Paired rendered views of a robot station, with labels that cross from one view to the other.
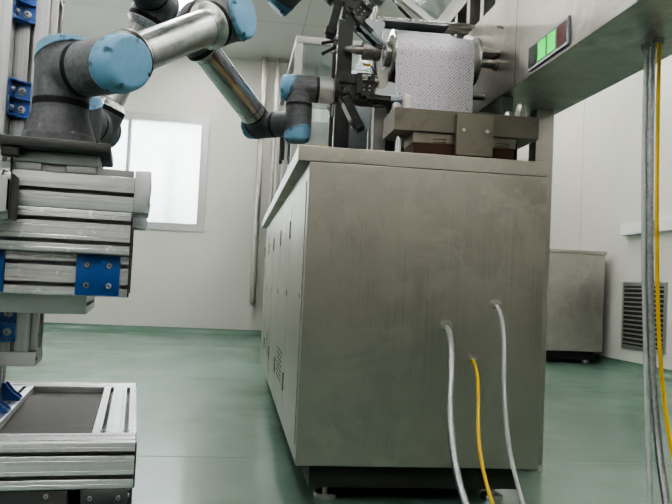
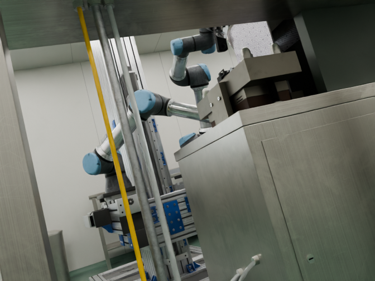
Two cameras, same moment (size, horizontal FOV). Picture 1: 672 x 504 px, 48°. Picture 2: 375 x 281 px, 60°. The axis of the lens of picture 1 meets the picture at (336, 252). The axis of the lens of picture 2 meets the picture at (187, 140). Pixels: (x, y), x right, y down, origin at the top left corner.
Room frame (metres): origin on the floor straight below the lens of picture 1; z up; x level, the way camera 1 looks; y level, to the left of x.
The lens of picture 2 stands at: (1.70, -1.29, 0.77)
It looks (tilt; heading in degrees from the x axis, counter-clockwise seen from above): 7 degrees up; 79
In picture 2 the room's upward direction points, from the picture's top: 15 degrees counter-clockwise
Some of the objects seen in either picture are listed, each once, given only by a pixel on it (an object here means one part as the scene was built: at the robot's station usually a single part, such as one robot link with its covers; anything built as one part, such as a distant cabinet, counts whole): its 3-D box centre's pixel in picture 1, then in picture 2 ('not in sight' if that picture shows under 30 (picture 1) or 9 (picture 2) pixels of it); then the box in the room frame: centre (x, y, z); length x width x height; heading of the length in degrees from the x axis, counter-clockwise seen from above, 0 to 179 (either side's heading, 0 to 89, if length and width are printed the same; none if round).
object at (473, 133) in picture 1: (474, 135); (219, 105); (2.01, -0.35, 0.96); 0.10 x 0.03 x 0.11; 98
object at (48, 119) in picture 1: (59, 124); (116, 182); (1.62, 0.60, 0.87); 0.15 x 0.15 x 0.10
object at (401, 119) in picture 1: (459, 129); (240, 90); (2.10, -0.33, 1.00); 0.40 x 0.16 x 0.06; 98
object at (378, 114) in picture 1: (374, 121); not in sight; (2.28, -0.10, 1.05); 0.06 x 0.05 x 0.31; 98
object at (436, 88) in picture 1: (433, 98); (255, 58); (2.21, -0.27, 1.11); 0.23 x 0.01 x 0.18; 98
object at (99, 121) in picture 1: (80, 117); (190, 144); (2.10, 0.73, 0.98); 0.13 x 0.12 x 0.14; 179
